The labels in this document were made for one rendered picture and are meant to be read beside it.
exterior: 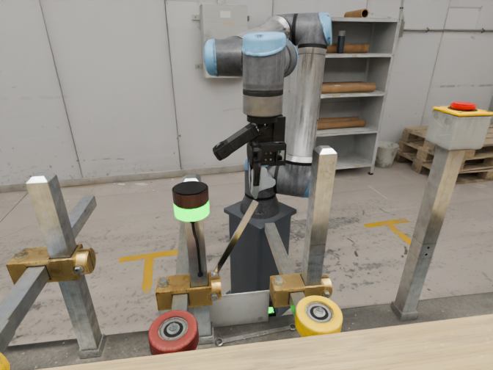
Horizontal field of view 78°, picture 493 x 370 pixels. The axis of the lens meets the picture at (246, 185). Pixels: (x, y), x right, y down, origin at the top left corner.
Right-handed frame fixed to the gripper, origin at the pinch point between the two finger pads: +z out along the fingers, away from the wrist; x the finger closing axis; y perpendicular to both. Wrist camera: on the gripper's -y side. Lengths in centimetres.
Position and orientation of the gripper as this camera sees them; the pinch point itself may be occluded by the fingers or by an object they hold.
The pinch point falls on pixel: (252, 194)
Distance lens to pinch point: 77.8
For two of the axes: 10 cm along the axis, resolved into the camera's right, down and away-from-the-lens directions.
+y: 9.8, -0.7, 1.6
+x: -1.8, -4.1, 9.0
